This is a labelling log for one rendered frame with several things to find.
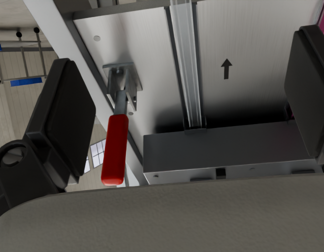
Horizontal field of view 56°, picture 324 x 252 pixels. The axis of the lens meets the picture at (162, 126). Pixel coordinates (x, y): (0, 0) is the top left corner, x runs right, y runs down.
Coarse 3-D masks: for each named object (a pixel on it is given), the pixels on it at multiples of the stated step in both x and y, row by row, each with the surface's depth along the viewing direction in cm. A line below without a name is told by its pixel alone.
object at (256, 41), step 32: (160, 0) 22; (192, 0) 21; (224, 0) 21; (256, 0) 21; (288, 0) 21; (320, 0) 21; (96, 32) 23; (128, 32) 23; (160, 32) 24; (224, 32) 24; (256, 32) 24; (288, 32) 24; (96, 64) 26; (160, 64) 27; (224, 64) 27; (256, 64) 27; (160, 96) 31; (224, 96) 31; (256, 96) 31; (128, 128) 36; (160, 128) 36
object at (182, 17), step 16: (176, 0) 20; (176, 16) 21; (192, 16) 21; (176, 32) 22; (192, 32) 22; (192, 48) 23; (192, 64) 25; (192, 80) 27; (192, 96) 29; (192, 112) 31; (192, 128) 34
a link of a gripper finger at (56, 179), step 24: (72, 72) 12; (48, 96) 10; (72, 96) 12; (48, 120) 10; (72, 120) 11; (48, 144) 10; (72, 144) 11; (48, 168) 10; (72, 168) 11; (0, 192) 9
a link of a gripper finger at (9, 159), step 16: (16, 144) 10; (0, 160) 9; (16, 160) 9; (32, 160) 9; (0, 176) 9; (16, 176) 9; (32, 176) 9; (48, 176) 9; (16, 192) 8; (32, 192) 8; (48, 192) 8
